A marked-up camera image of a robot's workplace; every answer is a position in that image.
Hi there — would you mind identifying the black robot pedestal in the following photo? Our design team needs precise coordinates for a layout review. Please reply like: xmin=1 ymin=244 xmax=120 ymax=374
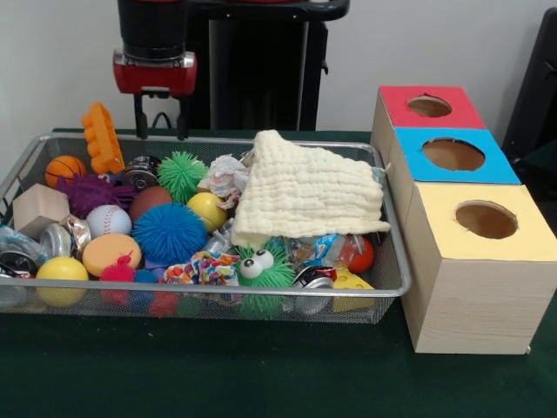
xmin=182 ymin=0 xmax=352 ymax=131

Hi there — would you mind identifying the blue spiky ball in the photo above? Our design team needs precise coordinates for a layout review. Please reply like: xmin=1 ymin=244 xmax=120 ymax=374
xmin=131 ymin=202 xmax=210 ymax=266

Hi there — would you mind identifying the purple spiky ball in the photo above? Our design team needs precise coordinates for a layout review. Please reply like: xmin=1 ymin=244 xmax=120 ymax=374
xmin=56 ymin=173 xmax=136 ymax=219

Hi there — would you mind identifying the green spiky ball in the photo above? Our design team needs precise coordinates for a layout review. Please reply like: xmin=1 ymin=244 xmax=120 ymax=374
xmin=156 ymin=151 xmax=209 ymax=205

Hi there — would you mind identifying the dark green side tablecloth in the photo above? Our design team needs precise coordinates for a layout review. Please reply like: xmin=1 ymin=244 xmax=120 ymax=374
xmin=515 ymin=138 xmax=557 ymax=206

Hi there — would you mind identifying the yellow cheese wedge toy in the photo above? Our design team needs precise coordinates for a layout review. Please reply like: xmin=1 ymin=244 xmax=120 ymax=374
xmin=332 ymin=267 xmax=376 ymax=313

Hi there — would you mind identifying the shallow wire mesh bin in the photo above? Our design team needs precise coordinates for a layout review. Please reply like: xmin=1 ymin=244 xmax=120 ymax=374
xmin=0 ymin=132 xmax=413 ymax=326

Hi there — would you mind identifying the black cable behind bin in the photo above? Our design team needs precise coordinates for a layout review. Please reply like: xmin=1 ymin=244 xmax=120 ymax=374
xmin=150 ymin=111 xmax=179 ymax=130

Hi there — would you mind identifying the small orange basketball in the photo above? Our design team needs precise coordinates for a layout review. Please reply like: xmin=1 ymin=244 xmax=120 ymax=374
xmin=44 ymin=155 xmax=88 ymax=189

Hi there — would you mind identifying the cream muslin cloth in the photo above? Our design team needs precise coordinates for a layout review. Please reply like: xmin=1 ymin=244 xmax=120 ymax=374
xmin=230 ymin=129 xmax=392 ymax=247

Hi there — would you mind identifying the black stand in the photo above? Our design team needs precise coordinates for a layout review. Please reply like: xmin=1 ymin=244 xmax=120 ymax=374
xmin=500 ymin=7 xmax=557 ymax=152

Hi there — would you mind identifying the orange plastic toy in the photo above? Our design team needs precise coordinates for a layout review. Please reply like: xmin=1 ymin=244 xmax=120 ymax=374
xmin=81 ymin=101 xmax=126 ymax=176

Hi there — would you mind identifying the yellow ball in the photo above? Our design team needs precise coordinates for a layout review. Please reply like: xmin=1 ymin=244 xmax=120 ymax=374
xmin=35 ymin=256 xmax=91 ymax=308

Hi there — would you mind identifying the multicolour rope toy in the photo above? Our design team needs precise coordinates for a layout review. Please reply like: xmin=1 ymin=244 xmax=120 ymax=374
xmin=163 ymin=250 xmax=241 ymax=287

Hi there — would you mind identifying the white baseball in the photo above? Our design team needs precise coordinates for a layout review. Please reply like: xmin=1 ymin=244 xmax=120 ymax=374
xmin=85 ymin=204 xmax=133 ymax=239

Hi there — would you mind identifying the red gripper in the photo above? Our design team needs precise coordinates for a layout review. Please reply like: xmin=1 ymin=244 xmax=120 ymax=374
xmin=112 ymin=48 xmax=198 ymax=142

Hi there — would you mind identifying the wooden box with three holes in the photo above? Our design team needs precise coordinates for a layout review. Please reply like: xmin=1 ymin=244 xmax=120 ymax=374
xmin=370 ymin=85 xmax=557 ymax=356

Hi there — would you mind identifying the green spiky toy with eyes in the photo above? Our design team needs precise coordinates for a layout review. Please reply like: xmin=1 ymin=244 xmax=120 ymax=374
xmin=237 ymin=244 xmax=296 ymax=288

